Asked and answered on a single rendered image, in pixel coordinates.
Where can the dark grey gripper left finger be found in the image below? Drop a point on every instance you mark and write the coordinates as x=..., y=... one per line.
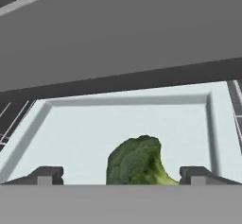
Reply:
x=47, y=175

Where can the green broccoli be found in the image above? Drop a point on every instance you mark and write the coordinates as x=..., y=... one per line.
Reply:
x=137, y=161

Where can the grey oven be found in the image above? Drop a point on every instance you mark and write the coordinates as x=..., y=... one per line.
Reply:
x=119, y=35

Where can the pale grey baking tray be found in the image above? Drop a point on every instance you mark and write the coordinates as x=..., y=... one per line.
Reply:
x=94, y=130

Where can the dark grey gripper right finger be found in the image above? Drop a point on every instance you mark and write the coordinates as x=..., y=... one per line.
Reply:
x=195, y=175

